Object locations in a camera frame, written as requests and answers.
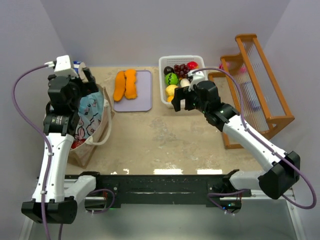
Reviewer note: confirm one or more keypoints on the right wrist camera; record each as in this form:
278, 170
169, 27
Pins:
195, 77

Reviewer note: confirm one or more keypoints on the red snack packet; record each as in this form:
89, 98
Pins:
77, 142

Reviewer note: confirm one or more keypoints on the dark mangosteen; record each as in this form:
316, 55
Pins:
167, 70

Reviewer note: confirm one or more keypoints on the brown paper grocery bag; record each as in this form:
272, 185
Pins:
81, 155

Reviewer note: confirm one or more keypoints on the black base frame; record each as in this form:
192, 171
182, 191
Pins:
168, 189

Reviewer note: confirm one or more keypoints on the toilet paper roll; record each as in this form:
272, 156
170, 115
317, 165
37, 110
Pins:
79, 66

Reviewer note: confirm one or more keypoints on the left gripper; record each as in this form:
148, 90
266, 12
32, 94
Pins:
87, 78

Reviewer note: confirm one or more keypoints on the red yellow peach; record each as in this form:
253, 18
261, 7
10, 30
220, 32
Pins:
192, 65

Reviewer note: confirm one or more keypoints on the lavender cutting board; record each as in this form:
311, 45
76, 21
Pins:
143, 102

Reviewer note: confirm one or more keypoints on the white plastic basket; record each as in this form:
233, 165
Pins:
170, 61

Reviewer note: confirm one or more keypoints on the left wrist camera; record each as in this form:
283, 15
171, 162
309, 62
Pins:
64, 67

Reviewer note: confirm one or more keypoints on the orange sweet potato right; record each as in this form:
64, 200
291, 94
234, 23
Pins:
130, 87

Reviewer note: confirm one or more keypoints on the wooden rack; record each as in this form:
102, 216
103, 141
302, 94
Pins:
252, 87

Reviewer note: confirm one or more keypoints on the purple grape bunch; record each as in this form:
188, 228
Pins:
181, 70

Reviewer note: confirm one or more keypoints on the yellow lemon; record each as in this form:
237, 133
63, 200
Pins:
170, 90

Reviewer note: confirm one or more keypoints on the small orange fruit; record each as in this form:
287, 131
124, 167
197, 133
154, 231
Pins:
169, 99

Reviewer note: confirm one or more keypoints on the white daikon radish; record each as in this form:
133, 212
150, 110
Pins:
184, 82

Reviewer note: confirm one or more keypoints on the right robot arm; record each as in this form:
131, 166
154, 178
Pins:
279, 168

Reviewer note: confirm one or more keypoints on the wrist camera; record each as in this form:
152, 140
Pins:
195, 77
64, 67

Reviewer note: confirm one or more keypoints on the blue plastic bag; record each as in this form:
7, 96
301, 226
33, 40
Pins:
90, 115

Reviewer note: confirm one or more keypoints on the orange sweet potato left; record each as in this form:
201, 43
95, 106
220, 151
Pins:
120, 86

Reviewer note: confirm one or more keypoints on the orange sweet potato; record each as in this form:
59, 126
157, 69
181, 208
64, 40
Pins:
120, 86
130, 87

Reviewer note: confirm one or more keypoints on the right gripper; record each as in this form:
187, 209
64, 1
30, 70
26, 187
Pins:
188, 100

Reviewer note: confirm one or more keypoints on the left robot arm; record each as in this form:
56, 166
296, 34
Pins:
49, 203

